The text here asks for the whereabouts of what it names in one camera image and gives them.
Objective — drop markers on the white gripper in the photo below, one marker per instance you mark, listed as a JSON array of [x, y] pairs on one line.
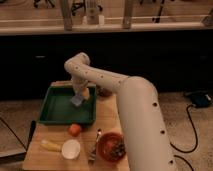
[[81, 88]]

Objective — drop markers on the blue grey sponge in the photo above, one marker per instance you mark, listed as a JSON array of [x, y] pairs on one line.
[[77, 100]]

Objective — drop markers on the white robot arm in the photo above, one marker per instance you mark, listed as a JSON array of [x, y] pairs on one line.
[[145, 135]]

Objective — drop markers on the green plastic tray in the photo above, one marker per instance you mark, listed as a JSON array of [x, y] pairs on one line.
[[57, 108]]

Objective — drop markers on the dark brown bowl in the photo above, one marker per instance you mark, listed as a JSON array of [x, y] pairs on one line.
[[103, 92]]

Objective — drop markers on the orange fruit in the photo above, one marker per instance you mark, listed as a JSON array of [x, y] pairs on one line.
[[74, 130]]

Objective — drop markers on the white small bowl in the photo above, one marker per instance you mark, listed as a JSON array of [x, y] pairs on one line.
[[71, 149]]

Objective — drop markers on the red bowl with food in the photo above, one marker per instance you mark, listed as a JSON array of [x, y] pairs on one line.
[[111, 147]]

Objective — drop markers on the metal spoon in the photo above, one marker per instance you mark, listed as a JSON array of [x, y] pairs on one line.
[[92, 155]]

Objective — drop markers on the yellow banana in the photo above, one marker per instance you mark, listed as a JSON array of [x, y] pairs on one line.
[[48, 145]]

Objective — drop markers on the dark blue floor device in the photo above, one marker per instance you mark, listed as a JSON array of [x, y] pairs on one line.
[[200, 99]]

